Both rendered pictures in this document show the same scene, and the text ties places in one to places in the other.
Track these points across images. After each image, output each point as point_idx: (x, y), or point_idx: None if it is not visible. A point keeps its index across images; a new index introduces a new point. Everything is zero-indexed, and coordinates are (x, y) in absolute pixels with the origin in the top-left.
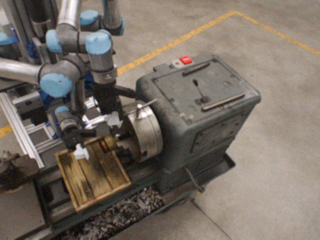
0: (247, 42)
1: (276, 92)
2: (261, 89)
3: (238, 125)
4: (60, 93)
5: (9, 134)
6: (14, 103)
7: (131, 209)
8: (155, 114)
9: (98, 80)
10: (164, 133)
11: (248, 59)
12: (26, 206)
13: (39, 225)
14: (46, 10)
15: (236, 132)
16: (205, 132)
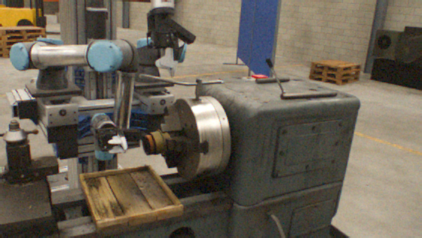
0: (353, 152)
1: (407, 203)
2: (384, 199)
3: (340, 153)
4: (107, 63)
5: None
6: (47, 108)
7: None
8: None
9: (155, 4)
10: (232, 129)
11: (359, 169)
12: (32, 199)
13: (44, 215)
14: (105, 28)
15: (341, 172)
16: (291, 132)
